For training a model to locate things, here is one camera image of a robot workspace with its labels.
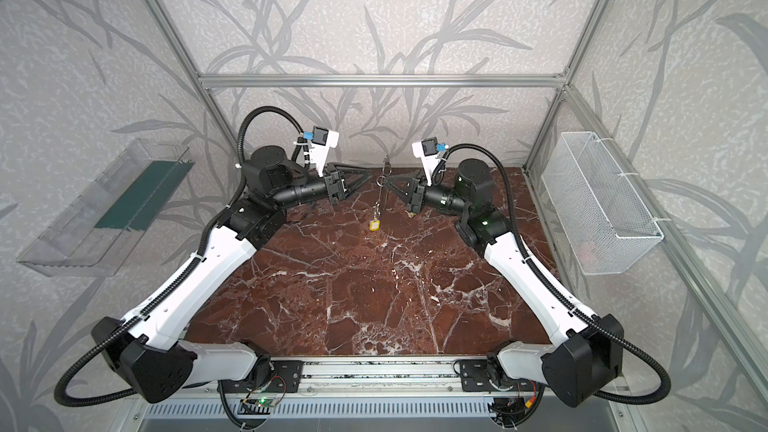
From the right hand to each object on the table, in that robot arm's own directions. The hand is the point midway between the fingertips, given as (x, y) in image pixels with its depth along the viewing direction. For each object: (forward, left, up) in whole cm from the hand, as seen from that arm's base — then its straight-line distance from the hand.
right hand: (388, 175), depth 64 cm
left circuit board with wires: (-36, +30, -40) cm, 62 cm away
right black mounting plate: (-33, -21, -39) cm, 55 cm away
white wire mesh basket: (-10, -45, -5) cm, 46 cm away
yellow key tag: (-7, +3, -10) cm, 12 cm away
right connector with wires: (-38, -32, -40) cm, 63 cm away
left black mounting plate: (-31, +25, -39) cm, 56 cm away
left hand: (-2, +3, +4) cm, 5 cm away
